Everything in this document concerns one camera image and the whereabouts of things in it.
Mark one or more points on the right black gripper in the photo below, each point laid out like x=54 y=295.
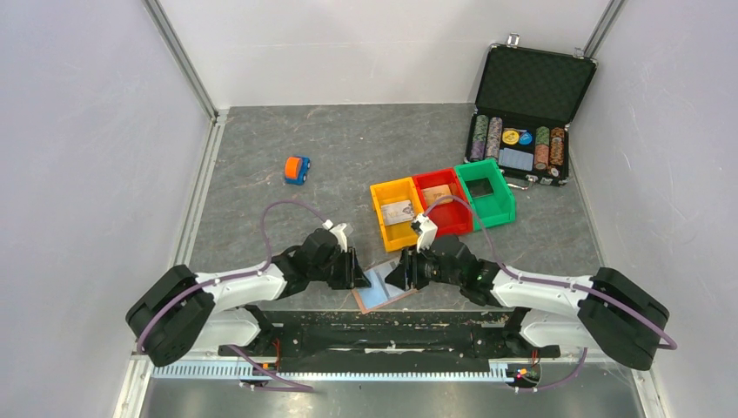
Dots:
x=410 y=260

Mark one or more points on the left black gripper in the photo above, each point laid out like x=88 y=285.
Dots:
x=352 y=275

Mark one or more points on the tan leather card holder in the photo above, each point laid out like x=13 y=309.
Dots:
x=379 y=294

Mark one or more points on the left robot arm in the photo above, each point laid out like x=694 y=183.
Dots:
x=186 y=311

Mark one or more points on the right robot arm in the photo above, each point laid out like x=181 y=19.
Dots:
x=606 y=311

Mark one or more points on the card in yellow bin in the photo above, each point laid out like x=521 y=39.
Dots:
x=397 y=212

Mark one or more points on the card in red bin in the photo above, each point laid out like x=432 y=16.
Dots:
x=433 y=193

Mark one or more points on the card in green bin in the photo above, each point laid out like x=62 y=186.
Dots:
x=479 y=188

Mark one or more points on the light blue card deck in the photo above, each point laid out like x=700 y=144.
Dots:
x=516 y=159

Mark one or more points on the yellow plastic bin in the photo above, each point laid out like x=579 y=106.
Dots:
x=401 y=235

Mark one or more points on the red plastic bin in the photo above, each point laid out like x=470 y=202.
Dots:
x=450 y=216

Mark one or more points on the green plastic bin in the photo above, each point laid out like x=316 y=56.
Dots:
x=496 y=210

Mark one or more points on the blue orange toy car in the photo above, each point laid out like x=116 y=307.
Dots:
x=296 y=169

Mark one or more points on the yellow dealer chip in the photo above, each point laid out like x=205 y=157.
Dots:
x=510 y=137

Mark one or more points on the blue dealer chip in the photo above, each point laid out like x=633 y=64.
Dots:
x=525 y=139

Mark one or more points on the black poker chip case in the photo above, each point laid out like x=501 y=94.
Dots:
x=528 y=89

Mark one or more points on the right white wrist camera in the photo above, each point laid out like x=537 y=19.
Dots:
x=426 y=231

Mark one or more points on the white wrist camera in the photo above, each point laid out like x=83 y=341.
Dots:
x=426 y=231
x=341 y=231

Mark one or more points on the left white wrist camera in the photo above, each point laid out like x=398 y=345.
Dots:
x=341 y=231

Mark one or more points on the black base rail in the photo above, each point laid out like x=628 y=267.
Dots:
x=391 y=342

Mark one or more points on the white toothed cable duct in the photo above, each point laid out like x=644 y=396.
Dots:
x=243 y=371

